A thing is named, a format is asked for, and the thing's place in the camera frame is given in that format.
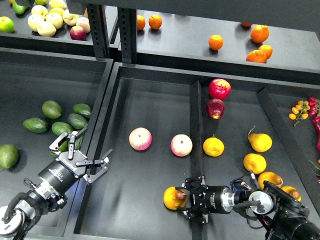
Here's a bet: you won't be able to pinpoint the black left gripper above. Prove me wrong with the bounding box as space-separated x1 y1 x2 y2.
38 127 113 194

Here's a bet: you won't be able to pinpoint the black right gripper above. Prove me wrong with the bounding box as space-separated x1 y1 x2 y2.
175 175 232 224

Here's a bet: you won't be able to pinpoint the dark green avocado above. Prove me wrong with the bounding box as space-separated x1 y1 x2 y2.
74 135 84 150

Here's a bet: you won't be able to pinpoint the yellow pear brown top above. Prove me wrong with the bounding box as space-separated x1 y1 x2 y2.
163 186 187 210

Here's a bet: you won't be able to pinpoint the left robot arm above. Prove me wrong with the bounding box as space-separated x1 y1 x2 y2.
0 128 109 240

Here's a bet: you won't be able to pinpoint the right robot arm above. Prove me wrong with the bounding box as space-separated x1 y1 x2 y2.
176 171 320 240

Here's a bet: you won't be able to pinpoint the green avocado lower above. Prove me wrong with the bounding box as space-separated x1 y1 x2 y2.
50 140 69 158

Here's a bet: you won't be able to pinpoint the green avocado centre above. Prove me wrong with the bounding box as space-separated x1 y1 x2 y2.
51 121 73 136

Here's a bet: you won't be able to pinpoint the green avocado upper right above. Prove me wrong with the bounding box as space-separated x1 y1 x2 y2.
72 103 92 119

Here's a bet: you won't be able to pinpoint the green avocado far left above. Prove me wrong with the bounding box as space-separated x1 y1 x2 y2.
23 117 48 134

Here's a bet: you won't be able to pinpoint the round yellow pear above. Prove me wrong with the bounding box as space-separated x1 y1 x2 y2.
202 135 225 157

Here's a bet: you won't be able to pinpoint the light green avocado top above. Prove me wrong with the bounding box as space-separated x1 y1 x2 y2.
41 100 63 119

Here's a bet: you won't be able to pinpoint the large light green avocado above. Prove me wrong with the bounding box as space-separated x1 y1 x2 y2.
0 144 19 169

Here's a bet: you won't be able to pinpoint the yellow pear brown spot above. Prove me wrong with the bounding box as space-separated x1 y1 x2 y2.
258 171 283 190

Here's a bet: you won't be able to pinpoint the yellow pear with stem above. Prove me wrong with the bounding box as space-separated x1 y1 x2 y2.
247 126 273 153

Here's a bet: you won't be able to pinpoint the yellow pear lower right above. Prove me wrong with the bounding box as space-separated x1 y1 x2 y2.
281 186 302 202

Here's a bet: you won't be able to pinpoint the pale yellow pear front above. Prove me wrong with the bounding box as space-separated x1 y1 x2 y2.
37 21 57 37

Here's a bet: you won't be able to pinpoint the pale yellow pear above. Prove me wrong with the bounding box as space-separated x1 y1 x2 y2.
62 9 79 27
37 21 57 37
46 12 64 30
27 14 45 32

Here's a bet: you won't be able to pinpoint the pale yellow pear right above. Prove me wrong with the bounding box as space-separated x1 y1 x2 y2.
62 9 79 27

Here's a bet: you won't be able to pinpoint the pale yellow pear middle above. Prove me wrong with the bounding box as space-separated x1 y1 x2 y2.
46 12 64 30

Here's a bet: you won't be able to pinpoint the pale yellow pear left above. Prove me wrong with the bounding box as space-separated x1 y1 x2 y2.
27 14 45 32

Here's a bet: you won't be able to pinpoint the black tray divider left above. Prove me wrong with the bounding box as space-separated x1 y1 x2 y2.
189 79 208 240

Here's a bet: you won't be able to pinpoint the pink apple right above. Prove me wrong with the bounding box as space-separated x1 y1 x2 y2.
170 134 193 157

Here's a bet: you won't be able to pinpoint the pink apple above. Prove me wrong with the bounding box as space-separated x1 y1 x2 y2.
170 134 193 157
128 127 152 151

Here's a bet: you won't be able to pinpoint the pink apple left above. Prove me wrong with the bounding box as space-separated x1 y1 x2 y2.
128 127 152 151

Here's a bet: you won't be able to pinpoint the dark red apple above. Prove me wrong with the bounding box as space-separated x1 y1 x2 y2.
206 98 225 120

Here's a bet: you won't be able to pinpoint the bright red apple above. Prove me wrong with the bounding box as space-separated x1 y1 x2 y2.
208 78 232 101

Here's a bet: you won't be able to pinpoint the red apple on shelf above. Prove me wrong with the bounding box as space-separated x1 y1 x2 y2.
69 25 87 41

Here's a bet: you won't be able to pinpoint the pale peach on shelf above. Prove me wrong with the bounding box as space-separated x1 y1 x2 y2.
76 17 91 34

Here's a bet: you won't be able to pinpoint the orange cherry tomato bunch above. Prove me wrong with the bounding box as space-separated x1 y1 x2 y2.
288 100 310 127

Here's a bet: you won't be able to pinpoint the green apple on shelf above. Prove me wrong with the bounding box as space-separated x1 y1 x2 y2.
0 16 15 33

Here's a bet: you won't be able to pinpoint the red chili peppers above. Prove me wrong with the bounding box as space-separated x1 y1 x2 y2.
309 96 320 151

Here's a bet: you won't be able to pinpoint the orange on shelf left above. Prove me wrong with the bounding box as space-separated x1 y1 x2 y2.
148 14 163 30

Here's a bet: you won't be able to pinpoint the orange on shelf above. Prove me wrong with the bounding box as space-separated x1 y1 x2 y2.
208 34 224 51
148 14 163 30

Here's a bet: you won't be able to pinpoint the orange front right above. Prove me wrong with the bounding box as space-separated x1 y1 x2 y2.
246 49 267 63

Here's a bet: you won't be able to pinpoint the green pepper on shelf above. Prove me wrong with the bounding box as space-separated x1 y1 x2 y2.
12 0 29 15

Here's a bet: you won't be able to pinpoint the orange on shelf centre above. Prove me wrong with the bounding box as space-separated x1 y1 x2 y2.
208 34 224 51

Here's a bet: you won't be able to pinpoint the dark avocado by wall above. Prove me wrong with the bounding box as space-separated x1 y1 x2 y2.
67 113 88 130

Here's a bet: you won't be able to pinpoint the black shelf post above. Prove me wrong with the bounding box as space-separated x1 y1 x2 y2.
86 3 138 64

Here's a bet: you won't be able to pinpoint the orange behind post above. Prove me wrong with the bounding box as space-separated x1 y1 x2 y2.
136 14 146 31

